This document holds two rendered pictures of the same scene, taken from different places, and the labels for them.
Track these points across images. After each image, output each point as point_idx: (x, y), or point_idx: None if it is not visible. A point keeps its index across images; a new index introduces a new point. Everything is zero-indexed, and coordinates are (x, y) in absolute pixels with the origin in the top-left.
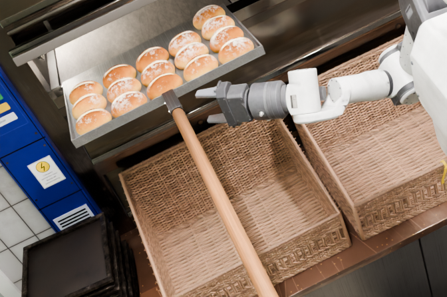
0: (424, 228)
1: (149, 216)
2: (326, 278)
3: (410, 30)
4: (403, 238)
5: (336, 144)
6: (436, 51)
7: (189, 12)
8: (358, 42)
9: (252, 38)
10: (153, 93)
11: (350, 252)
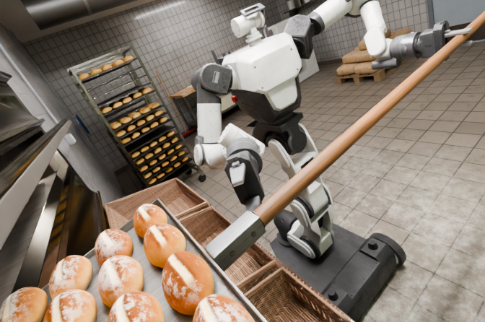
0: (271, 254)
1: None
2: (331, 302)
3: (221, 88)
4: (281, 263)
5: None
6: (259, 48)
7: None
8: None
9: (130, 227)
10: (207, 277)
11: (301, 293)
